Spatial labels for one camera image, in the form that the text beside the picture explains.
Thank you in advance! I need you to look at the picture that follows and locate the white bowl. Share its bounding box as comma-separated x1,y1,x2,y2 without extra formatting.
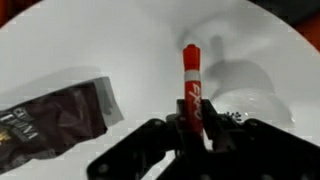
211,88,295,129

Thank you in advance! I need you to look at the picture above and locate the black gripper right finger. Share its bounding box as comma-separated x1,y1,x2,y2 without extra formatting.
202,100,320,180

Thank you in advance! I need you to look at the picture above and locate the black snack bag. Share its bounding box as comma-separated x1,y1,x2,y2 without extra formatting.
0,77,123,174

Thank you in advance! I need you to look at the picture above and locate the red Expo marker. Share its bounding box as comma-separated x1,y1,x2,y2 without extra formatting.
183,44,202,134

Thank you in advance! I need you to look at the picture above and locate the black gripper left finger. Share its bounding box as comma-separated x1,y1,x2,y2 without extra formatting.
86,99,188,180

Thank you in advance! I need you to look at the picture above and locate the large white round table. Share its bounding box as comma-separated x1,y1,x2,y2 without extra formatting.
0,0,320,180

